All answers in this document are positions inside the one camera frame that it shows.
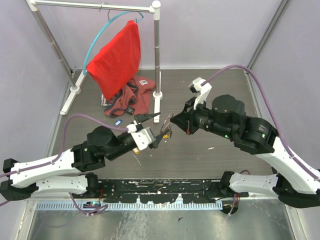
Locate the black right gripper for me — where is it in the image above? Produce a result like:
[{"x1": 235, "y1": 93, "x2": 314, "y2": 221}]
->
[{"x1": 170, "y1": 95, "x2": 235, "y2": 140}]

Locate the keyring with tagged keys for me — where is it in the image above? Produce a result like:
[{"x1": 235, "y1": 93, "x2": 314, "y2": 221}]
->
[{"x1": 160, "y1": 113, "x2": 174, "y2": 139}]

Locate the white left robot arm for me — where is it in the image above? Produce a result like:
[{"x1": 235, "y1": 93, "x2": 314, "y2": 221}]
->
[{"x1": 0, "y1": 113, "x2": 170, "y2": 202}]

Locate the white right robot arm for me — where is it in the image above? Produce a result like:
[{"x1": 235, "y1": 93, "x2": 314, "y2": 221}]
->
[{"x1": 170, "y1": 94, "x2": 320, "y2": 209}]

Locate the key with blue tag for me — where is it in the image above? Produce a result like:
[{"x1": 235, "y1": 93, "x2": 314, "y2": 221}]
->
[{"x1": 114, "y1": 119, "x2": 123, "y2": 126}]

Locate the dark red crumpled shirt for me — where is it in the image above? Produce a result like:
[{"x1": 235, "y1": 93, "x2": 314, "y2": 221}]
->
[{"x1": 104, "y1": 75, "x2": 156, "y2": 118}]

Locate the bright red shirt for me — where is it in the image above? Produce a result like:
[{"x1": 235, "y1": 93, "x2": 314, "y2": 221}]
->
[{"x1": 87, "y1": 20, "x2": 141, "y2": 100}]

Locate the silver white clothes rack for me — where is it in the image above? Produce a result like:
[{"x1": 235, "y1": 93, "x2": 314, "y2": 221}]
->
[{"x1": 24, "y1": 0, "x2": 164, "y2": 124}]

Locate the teal clothes hanger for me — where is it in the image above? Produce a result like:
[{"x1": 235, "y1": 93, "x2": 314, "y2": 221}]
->
[{"x1": 81, "y1": 11, "x2": 133, "y2": 76}]

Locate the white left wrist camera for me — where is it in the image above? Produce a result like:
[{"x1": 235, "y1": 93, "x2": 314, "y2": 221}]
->
[{"x1": 126, "y1": 120, "x2": 154, "y2": 152}]

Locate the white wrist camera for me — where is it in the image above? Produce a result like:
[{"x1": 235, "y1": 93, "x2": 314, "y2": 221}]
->
[
  {"x1": 126, "y1": 120, "x2": 154, "y2": 152},
  {"x1": 188, "y1": 77, "x2": 212, "y2": 110}
]

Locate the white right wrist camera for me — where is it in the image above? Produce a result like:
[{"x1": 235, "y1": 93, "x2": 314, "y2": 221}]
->
[{"x1": 188, "y1": 77, "x2": 212, "y2": 110}]

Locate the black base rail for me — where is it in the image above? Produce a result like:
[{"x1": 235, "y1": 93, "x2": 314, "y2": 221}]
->
[{"x1": 71, "y1": 177, "x2": 250, "y2": 205}]

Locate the grey slotted cable duct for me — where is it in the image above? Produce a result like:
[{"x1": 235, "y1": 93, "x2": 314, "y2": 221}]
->
[{"x1": 35, "y1": 200, "x2": 223, "y2": 211}]

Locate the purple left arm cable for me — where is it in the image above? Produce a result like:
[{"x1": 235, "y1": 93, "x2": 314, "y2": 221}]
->
[{"x1": 0, "y1": 113, "x2": 131, "y2": 207}]

